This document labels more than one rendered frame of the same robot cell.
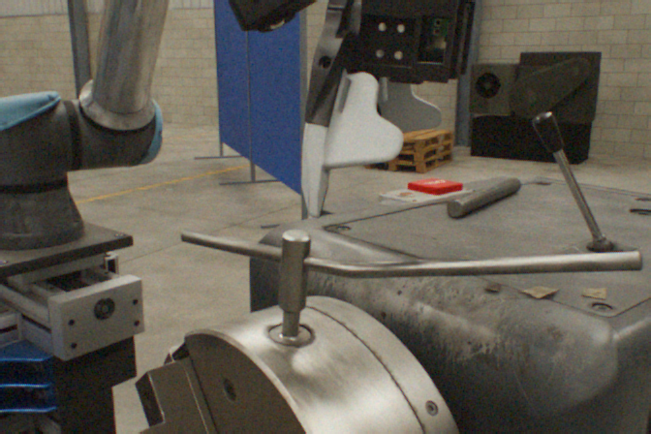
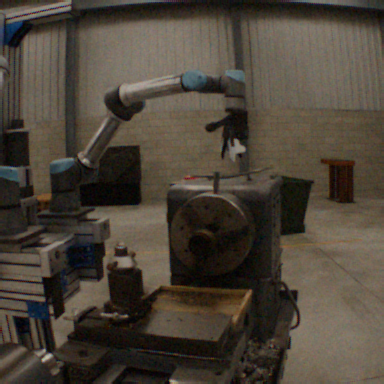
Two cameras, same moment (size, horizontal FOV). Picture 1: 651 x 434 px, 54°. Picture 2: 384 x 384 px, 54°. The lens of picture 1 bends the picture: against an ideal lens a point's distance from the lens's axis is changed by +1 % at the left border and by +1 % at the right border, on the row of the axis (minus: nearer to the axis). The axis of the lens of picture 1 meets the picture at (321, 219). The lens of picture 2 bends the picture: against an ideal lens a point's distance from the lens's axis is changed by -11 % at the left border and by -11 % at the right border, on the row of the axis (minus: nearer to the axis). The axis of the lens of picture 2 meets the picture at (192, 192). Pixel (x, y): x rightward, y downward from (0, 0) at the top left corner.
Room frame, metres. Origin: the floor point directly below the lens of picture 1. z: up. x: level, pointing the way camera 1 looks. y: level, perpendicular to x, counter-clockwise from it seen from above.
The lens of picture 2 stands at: (-0.82, 0.95, 1.42)
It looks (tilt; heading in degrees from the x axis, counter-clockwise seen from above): 6 degrees down; 327
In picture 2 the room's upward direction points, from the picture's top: 2 degrees counter-clockwise
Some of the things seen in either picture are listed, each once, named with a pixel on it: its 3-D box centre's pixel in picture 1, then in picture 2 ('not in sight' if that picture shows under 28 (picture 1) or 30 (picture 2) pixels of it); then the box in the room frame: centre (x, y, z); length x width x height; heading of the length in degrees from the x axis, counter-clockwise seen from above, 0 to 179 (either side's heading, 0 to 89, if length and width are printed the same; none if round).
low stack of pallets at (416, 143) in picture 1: (410, 148); (50, 205); (8.73, -1.21, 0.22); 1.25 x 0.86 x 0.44; 150
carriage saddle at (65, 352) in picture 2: not in sight; (148, 352); (0.07, 0.54, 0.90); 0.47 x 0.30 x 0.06; 40
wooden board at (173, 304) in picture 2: not in sight; (192, 306); (0.31, 0.25, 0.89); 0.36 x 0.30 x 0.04; 40
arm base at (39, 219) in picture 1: (32, 207); (63, 199); (1.02, 0.47, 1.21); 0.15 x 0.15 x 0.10
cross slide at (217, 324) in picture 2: not in sight; (148, 327); (0.11, 0.51, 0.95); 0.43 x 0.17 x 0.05; 40
